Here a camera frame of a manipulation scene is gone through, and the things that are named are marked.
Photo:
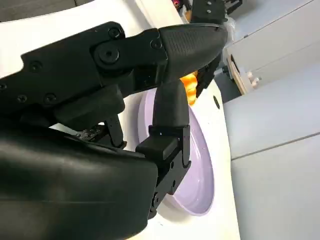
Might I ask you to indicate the white cabinet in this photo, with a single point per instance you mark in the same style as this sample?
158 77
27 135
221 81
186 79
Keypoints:
275 45

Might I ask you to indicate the clear plastic wrap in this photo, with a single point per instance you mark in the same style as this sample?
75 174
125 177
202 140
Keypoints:
231 31

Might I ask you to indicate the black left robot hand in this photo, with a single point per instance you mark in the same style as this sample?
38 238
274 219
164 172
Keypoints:
206 75

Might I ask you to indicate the wooden board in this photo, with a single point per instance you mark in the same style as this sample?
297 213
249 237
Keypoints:
240 80

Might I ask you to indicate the orange and white bread roll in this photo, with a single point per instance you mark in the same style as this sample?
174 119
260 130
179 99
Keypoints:
190 91

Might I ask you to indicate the lilac plate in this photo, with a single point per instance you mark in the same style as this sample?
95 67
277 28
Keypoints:
200 170

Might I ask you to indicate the grey partition panel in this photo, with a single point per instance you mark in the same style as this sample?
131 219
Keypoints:
275 117
275 200

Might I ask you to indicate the small white items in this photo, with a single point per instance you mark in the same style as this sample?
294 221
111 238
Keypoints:
253 79

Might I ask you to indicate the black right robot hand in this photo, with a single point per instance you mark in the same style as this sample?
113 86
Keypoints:
75 187

